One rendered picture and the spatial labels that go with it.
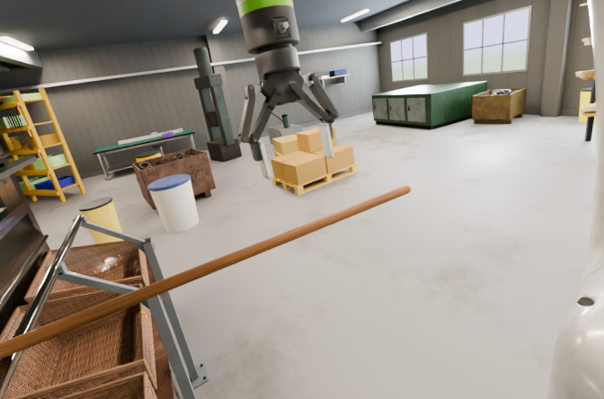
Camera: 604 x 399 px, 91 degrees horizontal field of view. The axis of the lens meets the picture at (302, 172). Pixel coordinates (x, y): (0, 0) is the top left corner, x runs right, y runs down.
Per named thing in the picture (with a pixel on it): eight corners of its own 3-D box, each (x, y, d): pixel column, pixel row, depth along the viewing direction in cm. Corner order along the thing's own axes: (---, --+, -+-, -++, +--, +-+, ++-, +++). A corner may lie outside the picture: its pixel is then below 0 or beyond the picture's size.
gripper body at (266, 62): (259, 48, 47) (272, 108, 49) (306, 42, 50) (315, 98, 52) (245, 57, 53) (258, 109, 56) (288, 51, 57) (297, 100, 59)
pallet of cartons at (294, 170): (334, 163, 561) (330, 124, 539) (365, 174, 472) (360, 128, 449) (269, 181, 518) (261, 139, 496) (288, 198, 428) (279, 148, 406)
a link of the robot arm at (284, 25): (279, 21, 57) (233, 26, 53) (307, -1, 46) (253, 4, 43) (286, 54, 58) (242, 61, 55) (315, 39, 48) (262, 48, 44)
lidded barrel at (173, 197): (197, 212, 431) (184, 171, 412) (207, 223, 389) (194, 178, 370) (159, 226, 405) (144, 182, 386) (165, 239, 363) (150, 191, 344)
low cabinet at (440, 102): (486, 114, 756) (487, 80, 731) (430, 130, 686) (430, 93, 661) (421, 111, 944) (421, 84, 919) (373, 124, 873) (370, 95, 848)
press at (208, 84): (216, 164, 697) (185, 47, 619) (209, 158, 770) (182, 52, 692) (244, 157, 724) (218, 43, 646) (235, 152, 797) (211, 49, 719)
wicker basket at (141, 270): (45, 346, 143) (20, 299, 135) (65, 287, 190) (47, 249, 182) (153, 298, 165) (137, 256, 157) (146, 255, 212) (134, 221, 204)
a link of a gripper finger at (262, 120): (286, 87, 51) (279, 83, 51) (257, 145, 51) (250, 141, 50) (277, 89, 55) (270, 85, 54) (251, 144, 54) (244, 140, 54)
